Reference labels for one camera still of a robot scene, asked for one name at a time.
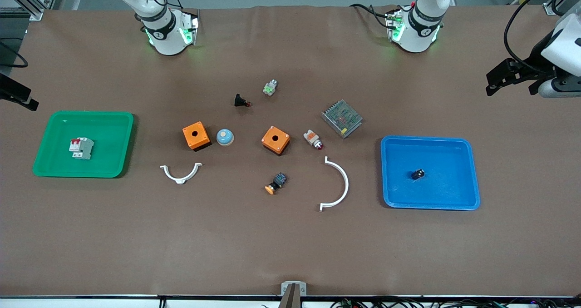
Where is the white grey circuit breaker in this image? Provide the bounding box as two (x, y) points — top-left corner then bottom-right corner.
(69, 137), (95, 160)

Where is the green plastic tray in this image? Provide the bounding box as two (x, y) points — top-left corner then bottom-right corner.
(33, 111), (135, 179)

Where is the blue plastic tray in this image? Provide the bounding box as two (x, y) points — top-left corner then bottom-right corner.
(380, 135), (481, 211)

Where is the metal mesh power supply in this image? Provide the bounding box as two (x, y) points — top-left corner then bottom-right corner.
(321, 99), (363, 139)

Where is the red white pushbutton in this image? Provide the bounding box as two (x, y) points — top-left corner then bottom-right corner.
(303, 129), (325, 151)

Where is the orange black pushbutton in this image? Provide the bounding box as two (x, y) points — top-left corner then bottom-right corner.
(265, 172), (287, 195)

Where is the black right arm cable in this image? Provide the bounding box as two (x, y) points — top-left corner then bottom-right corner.
(0, 39), (29, 69)

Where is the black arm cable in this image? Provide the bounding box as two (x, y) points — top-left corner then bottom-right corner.
(0, 39), (29, 69)
(504, 0), (564, 72)

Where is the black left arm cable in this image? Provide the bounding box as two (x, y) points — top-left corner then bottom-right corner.
(504, 0), (564, 72)

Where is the small white curved bracket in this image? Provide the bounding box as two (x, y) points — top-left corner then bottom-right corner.
(160, 163), (203, 185)

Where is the large white curved bracket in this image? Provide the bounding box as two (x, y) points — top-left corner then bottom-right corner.
(319, 156), (350, 213)

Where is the orange button enclosure box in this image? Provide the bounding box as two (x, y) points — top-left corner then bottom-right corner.
(182, 121), (212, 152)
(261, 126), (291, 156)

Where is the grey metal mount bracket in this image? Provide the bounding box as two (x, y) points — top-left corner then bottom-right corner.
(281, 281), (307, 297)

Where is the dark camera pole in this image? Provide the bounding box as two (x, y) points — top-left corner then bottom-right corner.
(278, 284), (304, 308)

